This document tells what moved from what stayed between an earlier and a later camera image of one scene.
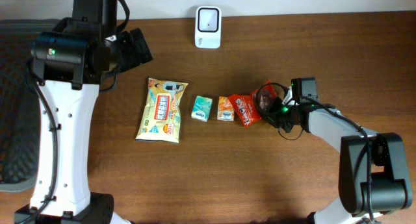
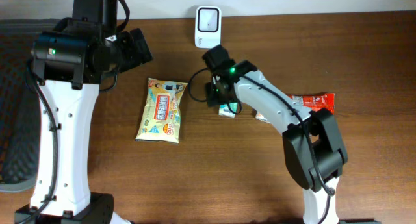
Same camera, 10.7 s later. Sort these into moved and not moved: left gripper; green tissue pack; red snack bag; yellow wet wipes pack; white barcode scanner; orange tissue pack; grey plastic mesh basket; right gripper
Moved: red snack bag; orange tissue pack; green tissue pack; right gripper
Not moved: left gripper; yellow wet wipes pack; grey plastic mesh basket; white barcode scanner
